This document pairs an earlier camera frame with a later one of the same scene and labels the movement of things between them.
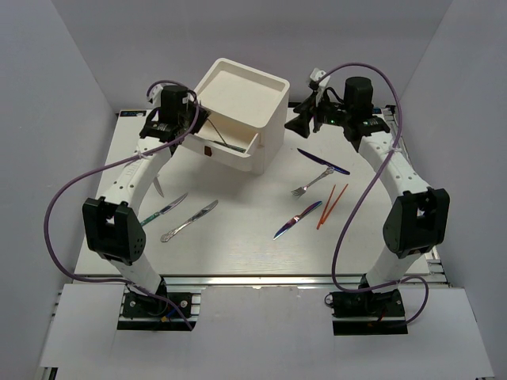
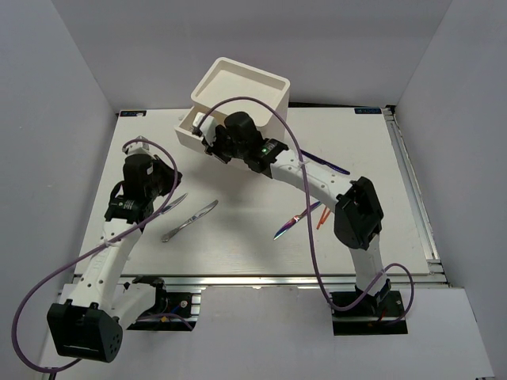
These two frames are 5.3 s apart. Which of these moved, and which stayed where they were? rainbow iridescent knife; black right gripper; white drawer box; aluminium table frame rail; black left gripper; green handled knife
Moved: black right gripper; black left gripper
Stayed: rainbow iridescent knife; white drawer box; aluminium table frame rail; green handled knife
